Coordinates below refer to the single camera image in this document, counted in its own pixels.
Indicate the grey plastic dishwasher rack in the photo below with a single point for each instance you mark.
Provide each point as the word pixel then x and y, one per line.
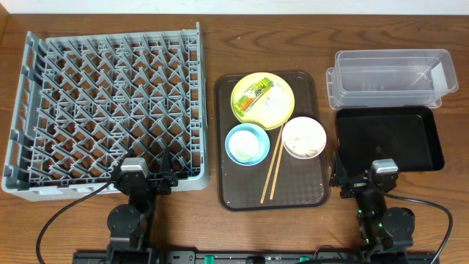
pixel 83 102

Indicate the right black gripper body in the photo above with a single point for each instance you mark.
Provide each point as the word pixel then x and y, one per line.
pixel 355 188

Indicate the light blue bowl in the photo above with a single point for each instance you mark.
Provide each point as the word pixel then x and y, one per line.
pixel 263 138

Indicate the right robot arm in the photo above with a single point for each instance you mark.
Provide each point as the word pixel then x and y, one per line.
pixel 387 231

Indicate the black rectangular tray bin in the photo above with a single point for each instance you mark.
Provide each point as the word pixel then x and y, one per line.
pixel 408 135

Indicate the dark brown serving tray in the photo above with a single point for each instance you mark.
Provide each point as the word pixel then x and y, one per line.
pixel 301 183

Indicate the clear plastic bin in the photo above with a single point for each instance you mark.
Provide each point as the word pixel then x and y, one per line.
pixel 390 78

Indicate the white tissue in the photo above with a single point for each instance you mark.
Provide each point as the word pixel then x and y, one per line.
pixel 277 97

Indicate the green snack wrapper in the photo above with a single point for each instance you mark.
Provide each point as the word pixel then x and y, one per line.
pixel 251 95

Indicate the small white cup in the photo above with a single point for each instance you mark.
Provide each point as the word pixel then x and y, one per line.
pixel 243 145

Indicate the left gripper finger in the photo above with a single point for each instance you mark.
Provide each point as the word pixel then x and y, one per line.
pixel 128 161
pixel 165 166

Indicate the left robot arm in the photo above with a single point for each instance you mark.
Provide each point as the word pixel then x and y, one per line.
pixel 130 224

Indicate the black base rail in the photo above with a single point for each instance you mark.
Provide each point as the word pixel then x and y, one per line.
pixel 189 257

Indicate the pink white bowl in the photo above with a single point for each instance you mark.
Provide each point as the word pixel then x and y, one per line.
pixel 304 138

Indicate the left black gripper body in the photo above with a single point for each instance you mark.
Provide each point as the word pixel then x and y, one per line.
pixel 147 179

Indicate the yellow round plate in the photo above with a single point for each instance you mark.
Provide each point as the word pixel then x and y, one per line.
pixel 261 115

